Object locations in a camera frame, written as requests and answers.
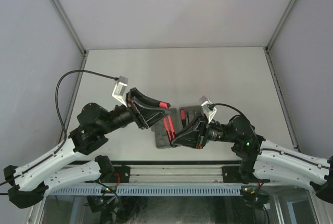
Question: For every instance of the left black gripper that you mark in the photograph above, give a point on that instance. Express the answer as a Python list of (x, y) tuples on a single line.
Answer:
[(148, 116)]

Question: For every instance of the grey plastic tool case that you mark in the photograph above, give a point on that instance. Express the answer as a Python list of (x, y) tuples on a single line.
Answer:
[(161, 137)]

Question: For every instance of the right aluminium frame post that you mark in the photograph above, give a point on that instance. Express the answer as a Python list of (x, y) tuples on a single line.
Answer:
[(272, 67)]

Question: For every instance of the red utility knife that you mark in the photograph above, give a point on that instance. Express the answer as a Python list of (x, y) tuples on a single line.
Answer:
[(168, 124)]

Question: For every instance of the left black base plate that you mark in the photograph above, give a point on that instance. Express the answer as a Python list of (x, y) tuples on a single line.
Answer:
[(121, 175)]

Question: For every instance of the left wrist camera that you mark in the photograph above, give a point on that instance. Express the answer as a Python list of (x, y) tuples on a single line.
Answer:
[(119, 89)]

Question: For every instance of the left aluminium frame post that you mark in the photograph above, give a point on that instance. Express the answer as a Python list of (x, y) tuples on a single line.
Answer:
[(59, 9)]

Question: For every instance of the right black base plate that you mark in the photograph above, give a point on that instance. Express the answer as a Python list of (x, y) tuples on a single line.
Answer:
[(239, 174)]

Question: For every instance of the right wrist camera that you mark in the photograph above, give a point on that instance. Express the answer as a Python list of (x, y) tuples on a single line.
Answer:
[(207, 107)]

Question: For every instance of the red black screwdriver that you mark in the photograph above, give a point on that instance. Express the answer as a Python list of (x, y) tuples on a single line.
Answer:
[(183, 118)]

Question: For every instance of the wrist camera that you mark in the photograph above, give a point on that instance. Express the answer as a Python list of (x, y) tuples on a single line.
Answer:
[(119, 89), (207, 107)]

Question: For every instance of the blue slotted cable duct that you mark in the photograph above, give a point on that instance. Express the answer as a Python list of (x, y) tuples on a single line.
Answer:
[(152, 190)]

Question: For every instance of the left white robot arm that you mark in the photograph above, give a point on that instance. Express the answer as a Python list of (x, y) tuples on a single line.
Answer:
[(23, 195)]

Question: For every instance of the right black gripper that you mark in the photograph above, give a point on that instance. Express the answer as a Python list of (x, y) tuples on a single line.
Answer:
[(194, 138)]

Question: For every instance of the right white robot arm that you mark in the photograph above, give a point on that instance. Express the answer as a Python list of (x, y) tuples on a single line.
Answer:
[(261, 159)]

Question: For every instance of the aluminium frame post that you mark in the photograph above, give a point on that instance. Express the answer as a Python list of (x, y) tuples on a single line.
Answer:
[(59, 9), (272, 67)]

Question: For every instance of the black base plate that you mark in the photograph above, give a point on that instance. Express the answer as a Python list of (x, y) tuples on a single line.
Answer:
[(239, 174), (121, 175)]

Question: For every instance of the aluminium mounting rail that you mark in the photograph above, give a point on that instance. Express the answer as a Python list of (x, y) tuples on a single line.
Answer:
[(171, 174)]

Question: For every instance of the red handled pliers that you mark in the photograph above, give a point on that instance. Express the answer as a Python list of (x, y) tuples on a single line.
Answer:
[(191, 113)]

